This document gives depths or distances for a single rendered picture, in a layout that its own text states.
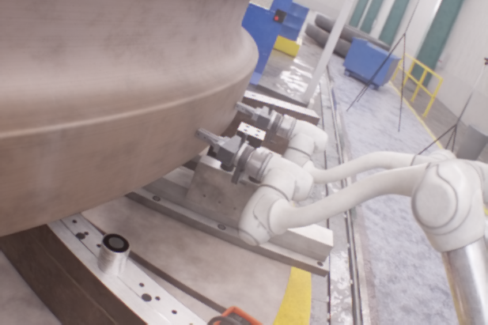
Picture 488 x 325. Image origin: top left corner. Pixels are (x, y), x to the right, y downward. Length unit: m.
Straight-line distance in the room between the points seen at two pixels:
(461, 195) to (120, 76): 0.82
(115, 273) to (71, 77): 0.54
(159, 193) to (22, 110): 1.34
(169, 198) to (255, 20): 4.23
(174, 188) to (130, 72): 1.07
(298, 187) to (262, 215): 0.16
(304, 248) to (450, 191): 1.41
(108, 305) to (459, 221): 0.89
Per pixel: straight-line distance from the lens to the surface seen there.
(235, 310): 1.02
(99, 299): 1.18
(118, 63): 1.05
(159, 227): 1.97
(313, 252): 2.12
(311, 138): 1.65
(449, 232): 0.82
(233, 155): 1.24
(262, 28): 5.97
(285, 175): 1.22
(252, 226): 1.14
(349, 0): 6.05
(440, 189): 0.77
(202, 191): 1.91
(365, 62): 10.34
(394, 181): 1.06
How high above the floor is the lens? 1.52
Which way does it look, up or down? 22 degrees down
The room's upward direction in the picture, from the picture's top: 23 degrees clockwise
